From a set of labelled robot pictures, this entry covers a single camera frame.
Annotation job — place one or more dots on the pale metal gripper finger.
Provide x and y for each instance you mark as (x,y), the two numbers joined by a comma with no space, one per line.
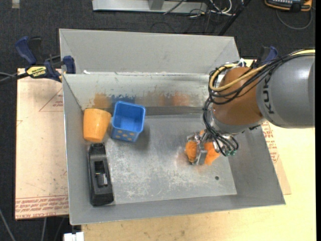
(201,157)

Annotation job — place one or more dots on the orange plastic cup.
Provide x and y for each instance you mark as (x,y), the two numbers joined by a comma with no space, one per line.
(95,124)

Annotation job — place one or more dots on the grey metal bin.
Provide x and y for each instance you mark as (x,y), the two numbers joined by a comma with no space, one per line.
(160,159)

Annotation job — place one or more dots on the black tape dispenser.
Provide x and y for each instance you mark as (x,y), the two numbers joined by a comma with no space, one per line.
(99,192)

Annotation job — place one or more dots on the brown cardboard board red print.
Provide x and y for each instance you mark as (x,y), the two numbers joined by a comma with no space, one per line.
(40,134)

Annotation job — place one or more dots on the blue square cup orange dots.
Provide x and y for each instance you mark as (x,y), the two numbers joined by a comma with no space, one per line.
(128,122)

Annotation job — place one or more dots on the orange lumpy toy food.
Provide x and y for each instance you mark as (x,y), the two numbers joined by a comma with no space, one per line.
(212,154)

